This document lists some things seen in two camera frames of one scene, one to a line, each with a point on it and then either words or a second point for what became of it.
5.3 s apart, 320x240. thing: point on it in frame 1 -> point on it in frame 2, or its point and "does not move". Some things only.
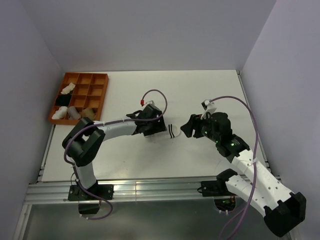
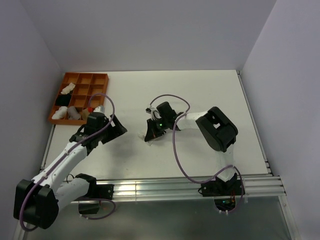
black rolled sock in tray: x=63 y=99 does not move
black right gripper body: x=202 y=128 -> x=158 y=126
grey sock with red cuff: x=73 y=113 does not move
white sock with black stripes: x=173 y=125 -> x=142 y=134
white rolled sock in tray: x=60 y=113 does not move
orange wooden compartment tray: x=81 y=95 does not move
